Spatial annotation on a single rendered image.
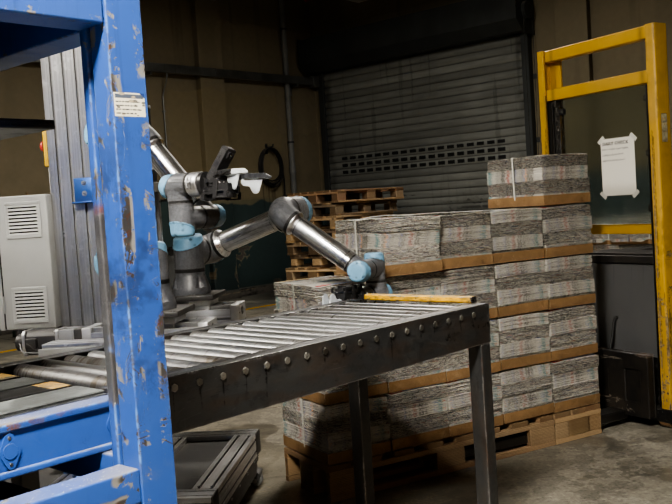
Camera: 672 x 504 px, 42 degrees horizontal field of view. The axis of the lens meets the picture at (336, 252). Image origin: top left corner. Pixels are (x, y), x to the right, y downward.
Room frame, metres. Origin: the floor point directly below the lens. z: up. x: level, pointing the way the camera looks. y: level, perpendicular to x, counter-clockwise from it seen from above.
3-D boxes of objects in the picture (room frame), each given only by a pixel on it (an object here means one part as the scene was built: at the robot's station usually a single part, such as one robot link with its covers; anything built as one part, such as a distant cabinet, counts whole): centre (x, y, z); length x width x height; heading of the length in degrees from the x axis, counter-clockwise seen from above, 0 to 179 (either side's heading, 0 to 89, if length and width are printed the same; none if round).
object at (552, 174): (4.11, -0.95, 0.65); 0.39 x 0.30 x 1.29; 30
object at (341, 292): (3.16, -0.03, 0.79); 0.12 x 0.08 x 0.09; 138
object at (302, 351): (2.19, 0.01, 0.74); 1.34 x 0.05 x 0.12; 138
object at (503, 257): (3.96, -0.70, 0.86); 0.38 x 0.29 x 0.04; 29
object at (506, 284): (3.74, -0.33, 0.42); 1.17 x 0.39 x 0.83; 120
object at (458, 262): (3.81, -0.45, 0.86); 0.38 x 0.29 x 0.04; 28
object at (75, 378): (1.92, 0.60, 0.77); 0.47 x 0.05 x 0.05; 48
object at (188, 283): (3.44, 0.57, 0.87); 0.15 x 0.15 x 0.10
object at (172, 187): (2.70, 0.47, 1.21); 0.11 x 0.08 x 0.09; 59
